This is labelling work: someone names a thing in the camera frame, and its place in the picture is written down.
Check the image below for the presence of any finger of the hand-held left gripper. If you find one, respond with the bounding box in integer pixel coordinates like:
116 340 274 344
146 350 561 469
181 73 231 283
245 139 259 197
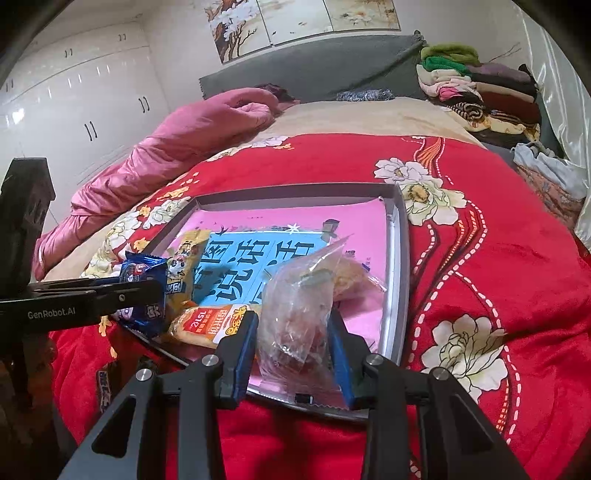
90 277 168 321

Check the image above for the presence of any pink quilt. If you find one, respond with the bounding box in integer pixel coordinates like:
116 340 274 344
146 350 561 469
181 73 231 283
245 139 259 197
34 88 287 282

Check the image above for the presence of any red floral blanket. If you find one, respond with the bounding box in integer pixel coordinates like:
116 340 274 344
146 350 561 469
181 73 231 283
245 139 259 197
46 134 591 480

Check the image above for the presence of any pink picture book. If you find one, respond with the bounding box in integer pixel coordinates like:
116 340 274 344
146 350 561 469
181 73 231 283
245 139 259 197
154 198 393 407

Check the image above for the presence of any orange floral cloth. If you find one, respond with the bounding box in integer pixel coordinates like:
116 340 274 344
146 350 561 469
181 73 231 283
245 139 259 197
515 164 585 229

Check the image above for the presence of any blue-grey patterned pillow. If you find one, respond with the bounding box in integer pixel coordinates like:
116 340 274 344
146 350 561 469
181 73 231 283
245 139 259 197
336 88 395 102

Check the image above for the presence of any floral wall painting panel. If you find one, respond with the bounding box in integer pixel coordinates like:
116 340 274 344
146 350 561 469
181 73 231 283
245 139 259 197
323 0 400 32
256 0 334 47
203 0 274 63

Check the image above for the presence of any dark maroon cloth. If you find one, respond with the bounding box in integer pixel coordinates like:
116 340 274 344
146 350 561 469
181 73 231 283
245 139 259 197
254 83 301 112

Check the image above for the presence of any pale blue garment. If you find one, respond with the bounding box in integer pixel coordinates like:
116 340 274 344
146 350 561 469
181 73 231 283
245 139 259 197
512 142 589 199

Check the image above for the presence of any golden snack packet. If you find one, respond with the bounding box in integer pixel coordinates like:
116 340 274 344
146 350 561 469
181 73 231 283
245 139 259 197
164 229 213 319

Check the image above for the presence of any clear bag of brown snacks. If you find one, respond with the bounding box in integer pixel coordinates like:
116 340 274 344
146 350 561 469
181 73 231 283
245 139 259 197
256 235 389 409

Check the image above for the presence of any stack of folded clothes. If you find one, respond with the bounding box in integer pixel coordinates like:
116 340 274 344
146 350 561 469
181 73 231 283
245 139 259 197
416 42 542 151

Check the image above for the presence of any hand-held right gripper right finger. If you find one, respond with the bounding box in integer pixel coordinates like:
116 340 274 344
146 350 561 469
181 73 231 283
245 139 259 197
325 309 532 480

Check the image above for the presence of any blue snack packet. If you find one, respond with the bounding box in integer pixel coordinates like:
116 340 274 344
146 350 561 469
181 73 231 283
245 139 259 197
95 362 116 414
117 253 169 335

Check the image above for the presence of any white wardrobe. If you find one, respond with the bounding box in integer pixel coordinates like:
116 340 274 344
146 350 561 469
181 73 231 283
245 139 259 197
0 21 169 204

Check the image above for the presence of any white satin curtain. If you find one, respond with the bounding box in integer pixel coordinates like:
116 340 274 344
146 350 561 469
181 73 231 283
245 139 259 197
522 9 591 259

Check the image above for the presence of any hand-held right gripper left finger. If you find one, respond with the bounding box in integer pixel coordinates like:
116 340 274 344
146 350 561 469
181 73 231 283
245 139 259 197
58 309 260 480

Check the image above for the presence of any grey shallow box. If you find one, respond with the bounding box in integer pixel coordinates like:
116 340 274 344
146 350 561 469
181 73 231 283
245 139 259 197
117 182 411 421

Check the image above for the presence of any orange snack packet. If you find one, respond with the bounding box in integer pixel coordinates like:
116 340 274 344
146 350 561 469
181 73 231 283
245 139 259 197
167 305 252 350

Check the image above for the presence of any grey headboard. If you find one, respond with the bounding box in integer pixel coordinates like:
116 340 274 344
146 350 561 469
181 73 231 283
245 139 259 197
198 31 428 104

